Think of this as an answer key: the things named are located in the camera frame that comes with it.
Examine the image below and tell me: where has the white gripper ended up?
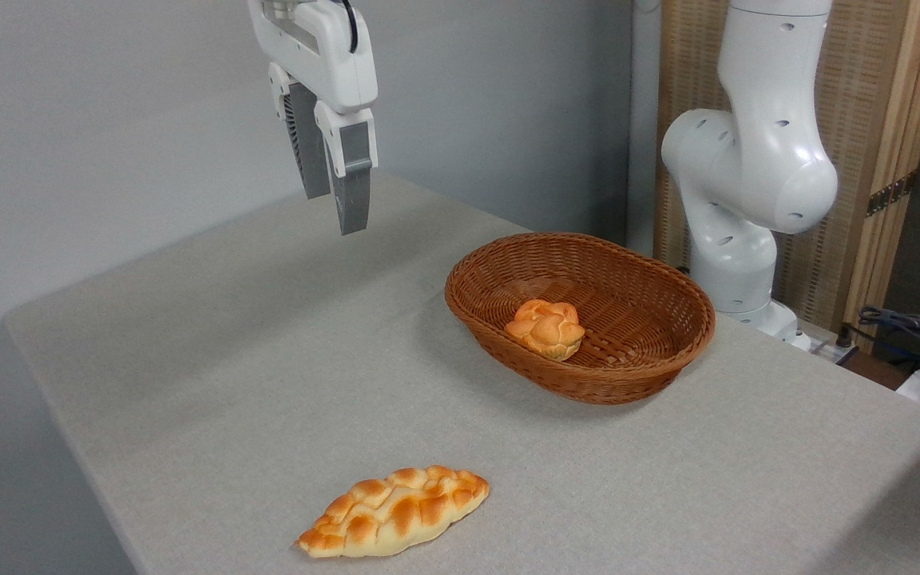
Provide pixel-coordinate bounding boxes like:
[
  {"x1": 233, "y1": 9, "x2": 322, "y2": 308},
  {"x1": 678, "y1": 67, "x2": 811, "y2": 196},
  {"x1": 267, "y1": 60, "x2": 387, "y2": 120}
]
[{"x1": 248, "y1": 0, "x2": 379, "y2": 236}]

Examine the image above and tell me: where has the long braided bread loaf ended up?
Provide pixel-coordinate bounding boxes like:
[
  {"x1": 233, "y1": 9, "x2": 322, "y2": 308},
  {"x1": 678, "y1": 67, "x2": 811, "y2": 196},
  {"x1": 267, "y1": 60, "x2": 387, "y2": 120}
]
[{"x1": 296, "y1": 466, "x2": 491, "y2": 558}]

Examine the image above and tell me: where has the small round bread roll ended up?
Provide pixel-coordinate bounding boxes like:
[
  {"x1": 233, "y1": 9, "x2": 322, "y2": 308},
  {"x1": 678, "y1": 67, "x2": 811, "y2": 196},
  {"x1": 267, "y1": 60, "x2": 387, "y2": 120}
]
[{"x1": 505, "y1": 299, "x2": 586, "y2": 362}]

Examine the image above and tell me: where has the brown woven wicker basket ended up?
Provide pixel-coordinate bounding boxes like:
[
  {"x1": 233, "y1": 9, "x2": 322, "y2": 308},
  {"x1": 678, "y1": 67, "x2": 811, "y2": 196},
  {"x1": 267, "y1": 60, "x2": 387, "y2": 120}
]
[{"x1": 444, "y1": 232, "x2": 716, "y2": 406}]

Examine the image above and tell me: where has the white power strip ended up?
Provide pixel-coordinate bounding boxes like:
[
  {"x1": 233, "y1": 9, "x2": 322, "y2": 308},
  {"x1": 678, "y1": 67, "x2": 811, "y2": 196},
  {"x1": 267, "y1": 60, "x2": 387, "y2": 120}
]
[{"x1": 807, "y1": 339, "x2": 860, "y2": 366}]

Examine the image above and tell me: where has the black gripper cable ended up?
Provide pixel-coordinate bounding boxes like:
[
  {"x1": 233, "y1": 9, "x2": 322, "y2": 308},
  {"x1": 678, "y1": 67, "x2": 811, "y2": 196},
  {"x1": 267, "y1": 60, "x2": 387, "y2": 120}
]
[{"x1": 339, "y1": 0, "x2": 359, "y2": 54}]

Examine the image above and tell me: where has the black cable bundle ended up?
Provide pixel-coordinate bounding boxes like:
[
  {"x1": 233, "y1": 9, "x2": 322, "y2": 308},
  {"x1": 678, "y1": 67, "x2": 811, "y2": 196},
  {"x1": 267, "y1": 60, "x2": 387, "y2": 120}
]
[{"x1": 855, "y1": 305, "x2": 920, "y2": 376}]

